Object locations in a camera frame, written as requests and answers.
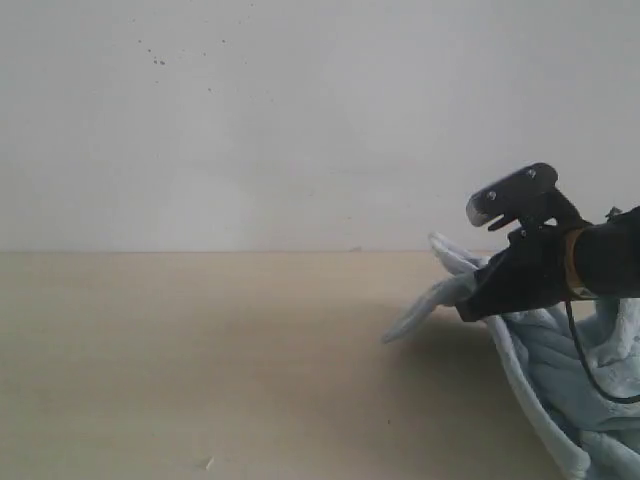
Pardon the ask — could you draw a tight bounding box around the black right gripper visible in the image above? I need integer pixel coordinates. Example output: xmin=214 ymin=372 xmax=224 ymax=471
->
xmin=455 ymin=225 xmax=579 ymax=322

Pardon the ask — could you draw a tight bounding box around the light blue fleece towel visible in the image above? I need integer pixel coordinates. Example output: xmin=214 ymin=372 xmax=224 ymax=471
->
xmin=381 ymin=230 xmax=640 ymax=480

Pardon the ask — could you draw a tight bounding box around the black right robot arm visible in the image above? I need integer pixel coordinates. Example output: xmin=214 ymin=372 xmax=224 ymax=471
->
xmin=455 ymin=207 xmax=639 ymax=322

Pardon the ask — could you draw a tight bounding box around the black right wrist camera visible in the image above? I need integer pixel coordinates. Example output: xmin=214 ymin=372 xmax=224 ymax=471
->
xmin=466 ymin=162 xmax=582 ymax=231

